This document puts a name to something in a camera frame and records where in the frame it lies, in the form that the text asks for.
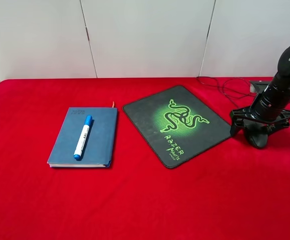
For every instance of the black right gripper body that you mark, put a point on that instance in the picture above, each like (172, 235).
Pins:
(250, 117)

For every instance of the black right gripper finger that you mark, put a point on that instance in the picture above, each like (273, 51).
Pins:
(236, 126)
(273, 128)

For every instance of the black computer mouse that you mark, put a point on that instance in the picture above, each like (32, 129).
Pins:
(256, 135)

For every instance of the blue and white marker pen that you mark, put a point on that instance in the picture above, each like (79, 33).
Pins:
(83, 138)

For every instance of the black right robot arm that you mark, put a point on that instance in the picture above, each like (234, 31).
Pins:
(267, 114)

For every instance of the black green Razer mouse pad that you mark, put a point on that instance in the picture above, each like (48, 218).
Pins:
(177, 125)

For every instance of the blue hardcover notebook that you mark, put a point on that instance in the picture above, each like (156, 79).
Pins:
(100, 141)

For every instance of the red tablecloth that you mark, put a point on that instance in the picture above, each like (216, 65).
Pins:
(231, 192)

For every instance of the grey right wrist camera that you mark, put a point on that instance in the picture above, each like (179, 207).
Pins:
(258, 86)

